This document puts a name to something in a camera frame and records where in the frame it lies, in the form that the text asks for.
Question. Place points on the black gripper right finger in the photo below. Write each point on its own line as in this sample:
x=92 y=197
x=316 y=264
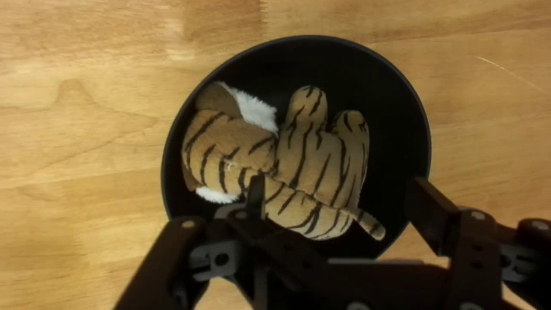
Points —
x=488 y=259

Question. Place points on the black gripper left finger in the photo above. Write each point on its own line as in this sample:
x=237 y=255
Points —
x=173 y=269

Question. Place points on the striped tiger stuffed animal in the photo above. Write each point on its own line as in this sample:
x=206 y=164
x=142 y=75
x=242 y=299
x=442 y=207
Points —
x=299 y=164

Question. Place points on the black bowl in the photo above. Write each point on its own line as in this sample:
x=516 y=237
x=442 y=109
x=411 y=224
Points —
x=380 y=87

